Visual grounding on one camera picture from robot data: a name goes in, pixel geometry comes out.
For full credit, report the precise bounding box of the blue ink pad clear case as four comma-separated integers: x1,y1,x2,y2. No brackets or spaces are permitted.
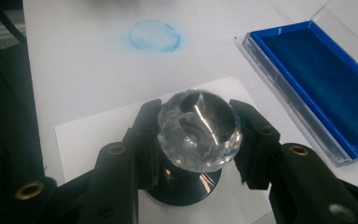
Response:
234,2,358,168

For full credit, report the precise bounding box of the white paper sheet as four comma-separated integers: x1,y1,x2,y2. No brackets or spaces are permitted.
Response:
53,76,294,224

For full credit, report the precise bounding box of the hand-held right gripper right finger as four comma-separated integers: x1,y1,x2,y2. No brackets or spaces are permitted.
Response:
228,99,358,224

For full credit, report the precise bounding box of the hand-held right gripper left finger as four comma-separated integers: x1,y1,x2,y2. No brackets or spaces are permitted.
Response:
76,98,163,224

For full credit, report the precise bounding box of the crystal knob stamp black base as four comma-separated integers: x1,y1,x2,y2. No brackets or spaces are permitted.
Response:
143,88,244,207

